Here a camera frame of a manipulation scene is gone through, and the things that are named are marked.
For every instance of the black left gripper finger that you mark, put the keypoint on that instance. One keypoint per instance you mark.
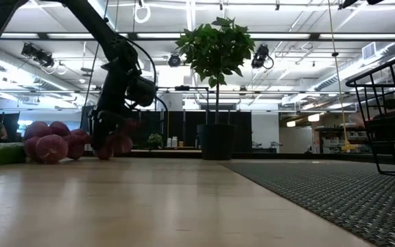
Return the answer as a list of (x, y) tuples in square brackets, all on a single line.
[(102, 142)]

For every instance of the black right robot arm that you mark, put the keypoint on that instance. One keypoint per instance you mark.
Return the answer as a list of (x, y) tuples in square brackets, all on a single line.
[(352, 2)]

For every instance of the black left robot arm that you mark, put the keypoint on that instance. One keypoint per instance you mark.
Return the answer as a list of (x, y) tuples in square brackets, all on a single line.
[(94, 27)]

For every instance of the black monitor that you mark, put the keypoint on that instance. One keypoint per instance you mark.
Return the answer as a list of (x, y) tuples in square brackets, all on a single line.
[(87, 120), (12, 123)]

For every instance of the small potted plant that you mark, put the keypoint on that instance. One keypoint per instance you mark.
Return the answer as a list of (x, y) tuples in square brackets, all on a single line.
[(155, 140)]

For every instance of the white bottle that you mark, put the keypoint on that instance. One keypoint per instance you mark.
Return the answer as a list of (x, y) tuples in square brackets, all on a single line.
[(175, 142), (169, 143)]

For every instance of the white cylinder tank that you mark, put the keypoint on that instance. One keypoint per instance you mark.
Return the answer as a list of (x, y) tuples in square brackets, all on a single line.
[(170, 103)]

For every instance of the black partition panels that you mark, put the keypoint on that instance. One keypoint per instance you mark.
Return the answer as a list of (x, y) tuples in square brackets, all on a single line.
[(183, 127)]

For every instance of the black ceiling spotlight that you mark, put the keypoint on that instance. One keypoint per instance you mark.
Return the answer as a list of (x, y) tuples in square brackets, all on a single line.
[(261, 55), (38, 55), (174, 60)]

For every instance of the green tree in black pot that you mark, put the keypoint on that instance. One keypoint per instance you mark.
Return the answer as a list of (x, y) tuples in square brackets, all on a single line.
[(218, 140)]

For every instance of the glowing ceiling lamp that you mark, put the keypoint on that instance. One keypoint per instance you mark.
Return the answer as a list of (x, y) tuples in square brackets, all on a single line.
[(314, 117), (290, 123)]

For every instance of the storage shelf with bins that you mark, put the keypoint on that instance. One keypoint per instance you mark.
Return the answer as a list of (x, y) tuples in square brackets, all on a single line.
[(334, 140)]

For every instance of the grey woven placemat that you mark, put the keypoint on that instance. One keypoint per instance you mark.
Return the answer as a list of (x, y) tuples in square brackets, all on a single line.
[(338, 199)]

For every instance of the white air vent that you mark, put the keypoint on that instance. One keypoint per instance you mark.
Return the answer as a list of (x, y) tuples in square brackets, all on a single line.
[(369, 50)]

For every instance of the black metal frame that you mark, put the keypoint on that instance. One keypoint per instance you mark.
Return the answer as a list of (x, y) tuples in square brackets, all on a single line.
[(183, 88)]

